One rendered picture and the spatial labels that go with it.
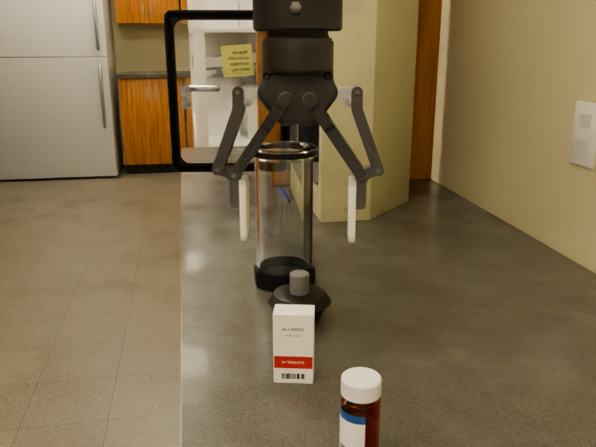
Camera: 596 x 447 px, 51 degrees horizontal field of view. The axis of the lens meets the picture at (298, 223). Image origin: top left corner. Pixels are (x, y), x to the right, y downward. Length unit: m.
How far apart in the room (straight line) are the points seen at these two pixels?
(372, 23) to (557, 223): 0.54
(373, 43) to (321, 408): 0.83
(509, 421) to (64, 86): 5.80
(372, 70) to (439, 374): 0.73
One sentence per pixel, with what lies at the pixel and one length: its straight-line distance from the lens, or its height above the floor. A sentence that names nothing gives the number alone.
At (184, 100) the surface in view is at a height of 1.18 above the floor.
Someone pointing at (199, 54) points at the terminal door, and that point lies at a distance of 1.61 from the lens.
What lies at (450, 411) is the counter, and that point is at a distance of 0.73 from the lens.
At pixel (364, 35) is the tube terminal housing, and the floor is 1.33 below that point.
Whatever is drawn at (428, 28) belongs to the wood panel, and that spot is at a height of 1.35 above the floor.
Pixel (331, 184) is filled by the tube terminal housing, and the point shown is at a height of 1.02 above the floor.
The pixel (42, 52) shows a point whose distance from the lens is 6.28.
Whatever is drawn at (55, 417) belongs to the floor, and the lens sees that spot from 2.54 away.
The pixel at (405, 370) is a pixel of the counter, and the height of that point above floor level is 0.94.
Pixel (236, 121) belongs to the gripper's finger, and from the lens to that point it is 0.67.
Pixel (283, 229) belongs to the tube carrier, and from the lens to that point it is 0.96.
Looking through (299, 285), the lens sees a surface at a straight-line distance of 0.89.
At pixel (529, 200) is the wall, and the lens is 1.41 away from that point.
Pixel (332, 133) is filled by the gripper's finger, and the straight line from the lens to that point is 0.67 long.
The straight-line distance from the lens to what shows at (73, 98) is 6.26.
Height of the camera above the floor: 1.33
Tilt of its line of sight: 17 degrees down
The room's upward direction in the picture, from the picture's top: straight up
